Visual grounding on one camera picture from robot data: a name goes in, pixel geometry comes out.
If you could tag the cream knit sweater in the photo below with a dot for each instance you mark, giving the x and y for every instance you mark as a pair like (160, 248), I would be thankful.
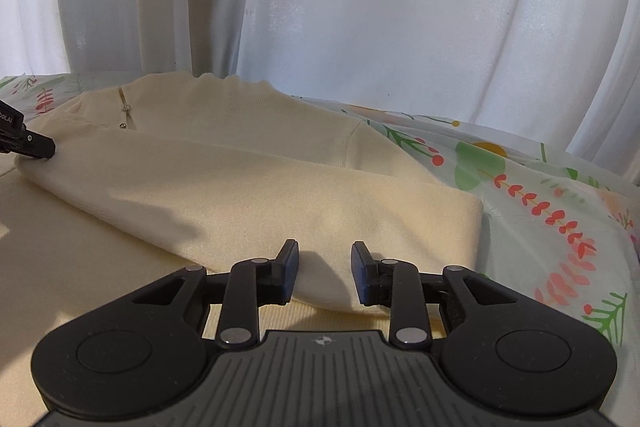
(240, 177)

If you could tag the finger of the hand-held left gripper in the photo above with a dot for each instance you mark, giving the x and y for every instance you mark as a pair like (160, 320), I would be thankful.
(41, 147)

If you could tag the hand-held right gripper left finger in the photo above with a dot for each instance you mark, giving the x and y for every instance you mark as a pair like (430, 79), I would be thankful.
(291, 267)

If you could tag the white curtain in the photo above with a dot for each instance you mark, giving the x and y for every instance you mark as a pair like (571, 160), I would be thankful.
(380, 7)

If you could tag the floral printed bedsheet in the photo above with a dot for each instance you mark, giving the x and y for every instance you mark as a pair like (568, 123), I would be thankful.
(530, 167)

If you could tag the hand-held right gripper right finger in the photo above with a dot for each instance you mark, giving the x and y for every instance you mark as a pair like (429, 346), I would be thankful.
(359, 268)

